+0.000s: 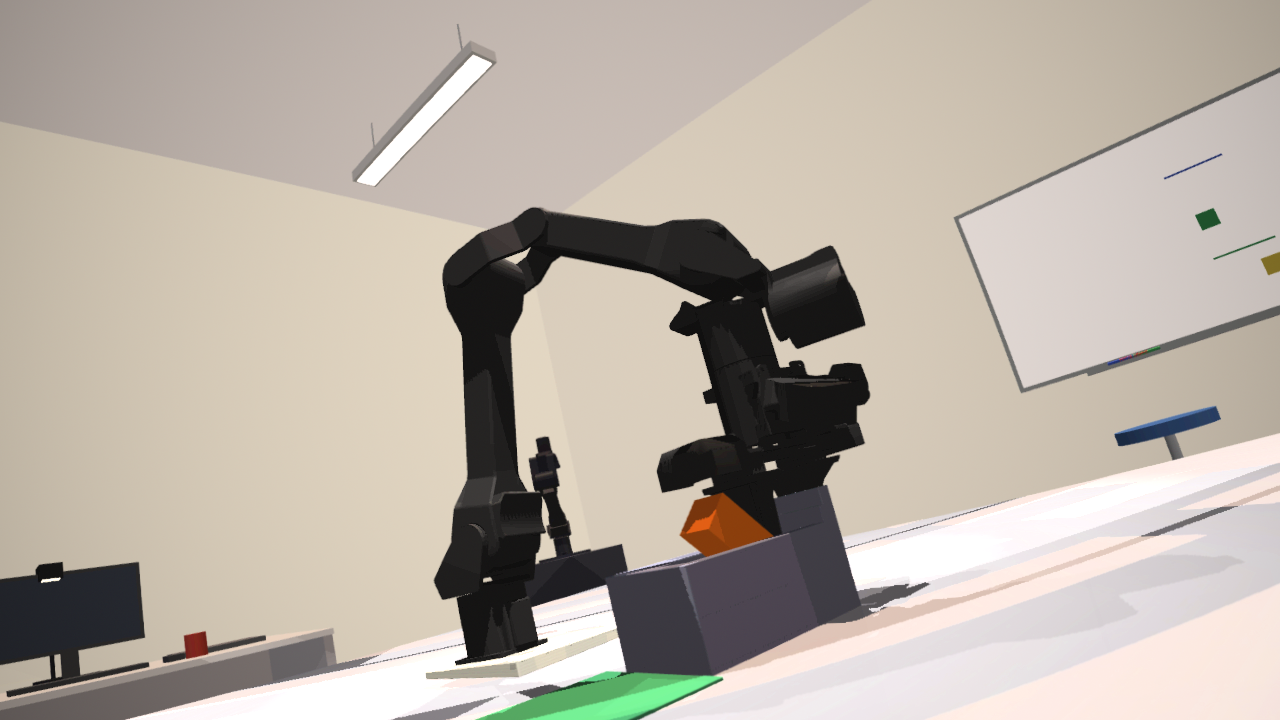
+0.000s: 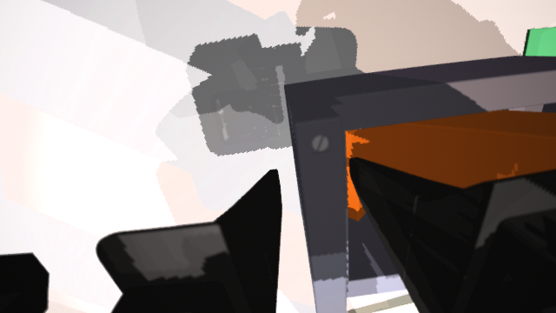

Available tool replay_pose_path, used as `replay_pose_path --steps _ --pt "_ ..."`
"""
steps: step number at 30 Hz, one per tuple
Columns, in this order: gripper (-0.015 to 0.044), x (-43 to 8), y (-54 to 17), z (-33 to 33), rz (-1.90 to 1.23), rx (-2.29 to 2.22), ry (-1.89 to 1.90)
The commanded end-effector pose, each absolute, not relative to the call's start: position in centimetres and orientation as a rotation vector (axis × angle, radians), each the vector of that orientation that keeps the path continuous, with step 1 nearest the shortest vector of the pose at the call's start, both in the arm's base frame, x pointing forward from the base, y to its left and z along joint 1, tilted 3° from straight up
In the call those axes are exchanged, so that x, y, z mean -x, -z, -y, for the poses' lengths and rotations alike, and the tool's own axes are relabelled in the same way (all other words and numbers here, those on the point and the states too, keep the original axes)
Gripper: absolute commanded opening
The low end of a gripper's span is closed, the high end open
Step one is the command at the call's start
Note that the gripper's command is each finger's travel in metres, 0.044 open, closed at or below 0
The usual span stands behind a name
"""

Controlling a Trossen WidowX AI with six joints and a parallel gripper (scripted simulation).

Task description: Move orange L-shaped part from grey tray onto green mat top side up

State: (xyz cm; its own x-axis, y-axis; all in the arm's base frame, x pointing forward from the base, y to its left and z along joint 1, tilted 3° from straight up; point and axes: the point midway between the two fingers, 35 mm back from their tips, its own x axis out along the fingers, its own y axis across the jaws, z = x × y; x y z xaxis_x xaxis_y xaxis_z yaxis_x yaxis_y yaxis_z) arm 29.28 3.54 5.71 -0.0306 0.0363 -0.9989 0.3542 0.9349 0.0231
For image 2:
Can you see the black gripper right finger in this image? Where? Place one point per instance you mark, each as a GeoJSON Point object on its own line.
{"type": "Point", "coordinates": [438, 235]}

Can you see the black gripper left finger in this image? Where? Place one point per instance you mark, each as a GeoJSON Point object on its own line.
{"type": "Point", "coordinates": [240, 249]}

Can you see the orange l-shaped part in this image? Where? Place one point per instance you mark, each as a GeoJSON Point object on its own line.
{"type": "Point", "coordinates": [461, 151]}

